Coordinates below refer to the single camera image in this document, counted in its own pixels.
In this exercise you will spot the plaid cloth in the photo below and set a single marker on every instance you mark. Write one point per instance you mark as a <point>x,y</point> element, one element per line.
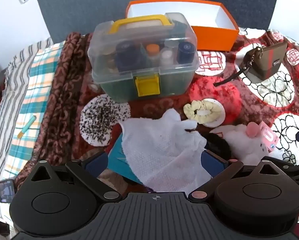
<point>39,80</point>

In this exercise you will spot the cream scrunchie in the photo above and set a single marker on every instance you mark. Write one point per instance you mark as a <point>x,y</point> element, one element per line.
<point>192,110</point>

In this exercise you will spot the white paper tissue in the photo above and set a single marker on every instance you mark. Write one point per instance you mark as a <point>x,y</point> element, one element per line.
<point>162,145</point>

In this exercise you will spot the small pink box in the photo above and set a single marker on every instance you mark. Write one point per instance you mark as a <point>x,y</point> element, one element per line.
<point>270,136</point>

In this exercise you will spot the brown purse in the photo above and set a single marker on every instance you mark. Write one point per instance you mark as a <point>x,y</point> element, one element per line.
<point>264,62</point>

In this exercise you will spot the black phone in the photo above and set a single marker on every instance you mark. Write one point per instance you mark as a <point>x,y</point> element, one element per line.
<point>5,191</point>

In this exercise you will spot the teal wet wipes packet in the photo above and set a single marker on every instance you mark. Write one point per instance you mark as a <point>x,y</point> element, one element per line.
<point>117,160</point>

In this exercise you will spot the white capped bottle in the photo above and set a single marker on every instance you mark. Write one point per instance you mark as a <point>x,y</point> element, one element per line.
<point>167,56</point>

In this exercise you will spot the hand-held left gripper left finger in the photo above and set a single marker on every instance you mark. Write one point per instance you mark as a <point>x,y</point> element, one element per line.
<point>97,163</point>

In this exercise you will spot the white plush toy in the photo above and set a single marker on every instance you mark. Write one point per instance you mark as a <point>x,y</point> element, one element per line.
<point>242,142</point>

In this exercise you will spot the teal lighter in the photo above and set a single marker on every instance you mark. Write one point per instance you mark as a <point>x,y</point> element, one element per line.
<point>27,126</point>

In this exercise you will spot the striped cloth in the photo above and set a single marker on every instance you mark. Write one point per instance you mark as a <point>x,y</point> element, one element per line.
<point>9,100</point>

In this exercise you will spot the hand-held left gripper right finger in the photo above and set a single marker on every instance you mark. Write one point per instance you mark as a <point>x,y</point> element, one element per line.
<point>213,162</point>

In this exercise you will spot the orange capped bottle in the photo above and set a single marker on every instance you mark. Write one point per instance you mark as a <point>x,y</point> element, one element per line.
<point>152,51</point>

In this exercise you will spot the orange cardboard box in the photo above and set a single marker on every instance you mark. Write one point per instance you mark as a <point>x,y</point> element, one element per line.
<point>214,33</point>

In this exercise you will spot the clear plastic storage box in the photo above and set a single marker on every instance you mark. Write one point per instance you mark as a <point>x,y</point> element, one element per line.
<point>144,62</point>

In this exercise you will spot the black fuzzy scrunchie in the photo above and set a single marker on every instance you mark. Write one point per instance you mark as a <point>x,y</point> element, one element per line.
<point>218,143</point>

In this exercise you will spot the dark blue capped bottle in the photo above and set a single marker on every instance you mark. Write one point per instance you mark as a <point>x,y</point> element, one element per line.
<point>186,52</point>
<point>125,55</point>

